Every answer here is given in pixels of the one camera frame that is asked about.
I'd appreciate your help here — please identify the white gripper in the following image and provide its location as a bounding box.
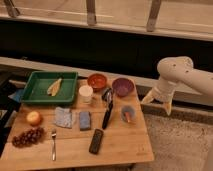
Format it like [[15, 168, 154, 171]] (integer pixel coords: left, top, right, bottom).
[[141, 78, 176, 116]]

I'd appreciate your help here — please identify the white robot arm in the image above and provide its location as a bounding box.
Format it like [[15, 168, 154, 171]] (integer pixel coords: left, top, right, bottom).
[[141, 56, 213, 115]]

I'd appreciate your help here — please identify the purple bowl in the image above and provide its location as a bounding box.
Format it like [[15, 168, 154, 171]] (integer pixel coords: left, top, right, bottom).
[[112, 78, 134, 97]]

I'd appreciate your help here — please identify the red bowl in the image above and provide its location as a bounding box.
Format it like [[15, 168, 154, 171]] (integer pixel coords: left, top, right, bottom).
[[87, 73, 107, 91]]

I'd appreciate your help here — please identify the wooden table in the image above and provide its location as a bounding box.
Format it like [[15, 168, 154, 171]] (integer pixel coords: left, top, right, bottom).
[[0, 78, 155, 171]]

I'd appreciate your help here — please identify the white cup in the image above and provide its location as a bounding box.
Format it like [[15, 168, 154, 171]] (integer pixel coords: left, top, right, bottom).
[[79, 85, 93, 103]]

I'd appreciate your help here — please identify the light blue cloth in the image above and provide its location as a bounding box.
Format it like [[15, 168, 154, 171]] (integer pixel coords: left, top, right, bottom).
[[54, 107, 72, 128]]

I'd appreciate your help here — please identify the silver fork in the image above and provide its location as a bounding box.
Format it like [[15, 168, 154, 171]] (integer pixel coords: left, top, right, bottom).
[[51, 129, 57, 161]]

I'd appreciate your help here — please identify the green plastic tray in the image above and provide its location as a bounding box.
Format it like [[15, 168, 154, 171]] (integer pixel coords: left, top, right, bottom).
[[21, 71, 78, 105]]

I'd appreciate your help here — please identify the yellow apple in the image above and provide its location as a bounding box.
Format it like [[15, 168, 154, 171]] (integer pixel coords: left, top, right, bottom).
[[26, 111, 42, 126]]

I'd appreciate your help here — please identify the red grape bunch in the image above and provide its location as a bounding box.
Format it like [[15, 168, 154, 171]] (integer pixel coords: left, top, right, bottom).
[[12, 127, 45, 148]]

